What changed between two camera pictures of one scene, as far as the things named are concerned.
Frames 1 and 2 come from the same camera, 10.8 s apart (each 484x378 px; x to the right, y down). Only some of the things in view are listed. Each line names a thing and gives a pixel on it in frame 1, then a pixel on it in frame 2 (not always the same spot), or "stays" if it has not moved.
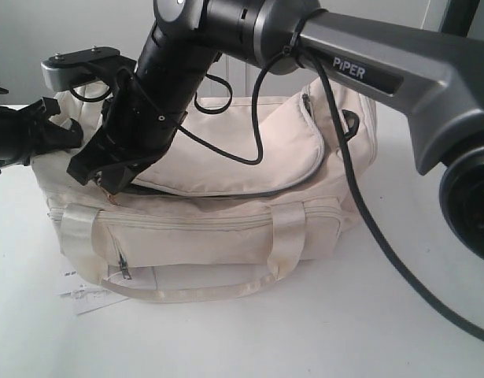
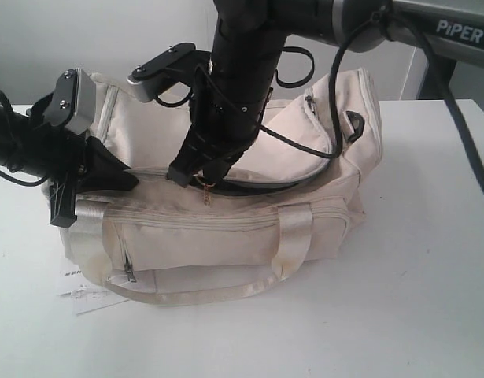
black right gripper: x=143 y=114 → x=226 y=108
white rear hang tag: x=89 y=301 stays
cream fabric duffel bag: x=245 y=190 stays
